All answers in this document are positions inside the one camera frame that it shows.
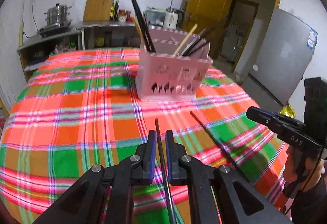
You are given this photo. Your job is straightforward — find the light wooden chopstick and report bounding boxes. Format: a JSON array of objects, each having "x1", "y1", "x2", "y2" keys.
[
  {"x1": 133, "y1": 17, "x2": 144, "y2": 41},
  {"x1": 172, "y1": 24, "x2": 198, "y2": 56}
]

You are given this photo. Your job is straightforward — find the steel kitchen table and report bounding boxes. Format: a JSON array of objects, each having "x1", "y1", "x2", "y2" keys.
[{"x1": 75, "y1": 21, "x2": 135, "y2": 50}]

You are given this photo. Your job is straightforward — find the person's right hand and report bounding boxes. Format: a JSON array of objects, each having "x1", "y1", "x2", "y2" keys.
[{"x1": 283, "y1": 146, "x2": 325, "y2": 198}]

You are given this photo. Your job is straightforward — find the grey refrigerator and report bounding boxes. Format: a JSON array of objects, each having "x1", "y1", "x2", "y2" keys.
[{"x1": 236, "y1": 8, "x2": 318, "y2": 112}]

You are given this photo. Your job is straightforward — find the plaid tablecloth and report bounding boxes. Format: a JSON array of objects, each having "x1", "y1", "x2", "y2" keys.
[{"x1": 1, "y1": 48, "x2": 287, "y2": 223}]

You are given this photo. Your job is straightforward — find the pink utensil basket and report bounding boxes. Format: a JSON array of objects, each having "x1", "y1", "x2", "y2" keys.
[{"x1": 135, "y1": 26, "x2": 213, "y2": 101}]

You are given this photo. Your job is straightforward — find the yellow wooden door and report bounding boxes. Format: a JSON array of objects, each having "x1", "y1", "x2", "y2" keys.
[{"x1": 182, "y1": 0, "x2": 232, "y2": 58}]

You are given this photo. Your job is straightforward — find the white electric kettle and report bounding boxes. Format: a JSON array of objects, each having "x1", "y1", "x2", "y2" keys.
[{"x1": 163, "y1": 8, "x2": 185, "y2": 29}]

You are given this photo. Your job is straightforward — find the small pink basket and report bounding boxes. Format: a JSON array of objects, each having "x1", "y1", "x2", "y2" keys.
[{"x1": 54, "y1": 42, "x2": 76, "y2": 54}]

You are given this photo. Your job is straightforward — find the red lidded jar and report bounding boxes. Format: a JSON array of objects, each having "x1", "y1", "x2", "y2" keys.
[{"x1": 118, "y1": 9, "x2": 131, "y2": 22}]

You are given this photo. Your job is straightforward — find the wooden side shelf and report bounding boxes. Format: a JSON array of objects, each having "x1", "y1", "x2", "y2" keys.
[{"x1": 17, "y1": 29, "x2": 82, "y2": 82}]

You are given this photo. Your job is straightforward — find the dark sauce bottle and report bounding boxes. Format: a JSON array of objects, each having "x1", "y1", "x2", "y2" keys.
[{"x1": 111, "y1": 0, "x2": 119, "y2": 20}]

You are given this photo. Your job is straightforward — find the wooden cutting board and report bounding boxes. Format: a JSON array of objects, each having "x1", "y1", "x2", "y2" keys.
[{"x1": 83, "y1": 0, "x2": 113, "y2": 22}]

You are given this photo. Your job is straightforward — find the induction cooker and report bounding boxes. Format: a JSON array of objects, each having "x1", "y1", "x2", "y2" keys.
[{"x1": 37, "y1": 20, "x2": 72, "y2": 38}]

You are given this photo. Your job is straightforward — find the steel steamer pot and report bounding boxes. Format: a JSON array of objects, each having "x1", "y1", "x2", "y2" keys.
[{"x1": 44, "y1": 3, "x2": 72, "y2": 26}]

